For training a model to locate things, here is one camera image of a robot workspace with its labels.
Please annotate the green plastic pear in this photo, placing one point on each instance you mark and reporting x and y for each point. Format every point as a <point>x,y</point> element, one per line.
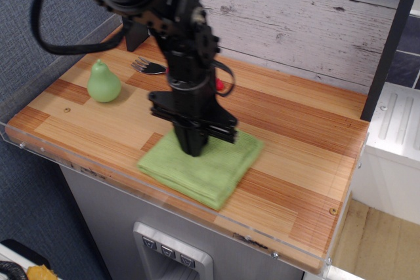
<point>103,85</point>

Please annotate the left dark post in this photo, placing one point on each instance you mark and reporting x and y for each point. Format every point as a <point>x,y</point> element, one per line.
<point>137,34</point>

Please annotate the right dark post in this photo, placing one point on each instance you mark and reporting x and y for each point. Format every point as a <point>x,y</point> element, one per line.
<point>396,30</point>

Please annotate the dark post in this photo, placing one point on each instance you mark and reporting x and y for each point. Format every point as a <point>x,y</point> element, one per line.
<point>137,34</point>
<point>396,30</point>

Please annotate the white toy sink unit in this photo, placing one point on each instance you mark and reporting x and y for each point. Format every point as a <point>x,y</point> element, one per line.
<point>387,177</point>

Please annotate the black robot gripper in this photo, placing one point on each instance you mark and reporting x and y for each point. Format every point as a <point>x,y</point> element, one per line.
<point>194,106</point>

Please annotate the yellow object bottom left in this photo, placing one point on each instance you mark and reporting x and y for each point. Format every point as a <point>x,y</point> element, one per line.
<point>40,273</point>

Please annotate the silver dispenser button panel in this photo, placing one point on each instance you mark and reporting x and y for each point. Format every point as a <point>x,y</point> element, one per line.
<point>166,257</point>

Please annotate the fork with red handle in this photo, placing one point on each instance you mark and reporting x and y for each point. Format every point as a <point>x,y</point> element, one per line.
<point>150,68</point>

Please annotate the green cloth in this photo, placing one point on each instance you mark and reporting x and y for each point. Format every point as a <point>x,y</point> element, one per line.
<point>210,178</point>

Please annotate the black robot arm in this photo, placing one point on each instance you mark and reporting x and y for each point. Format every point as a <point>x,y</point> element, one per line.
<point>189,47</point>

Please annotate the grey toy fridge cabinet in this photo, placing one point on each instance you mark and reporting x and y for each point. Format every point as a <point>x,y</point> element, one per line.
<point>111,211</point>

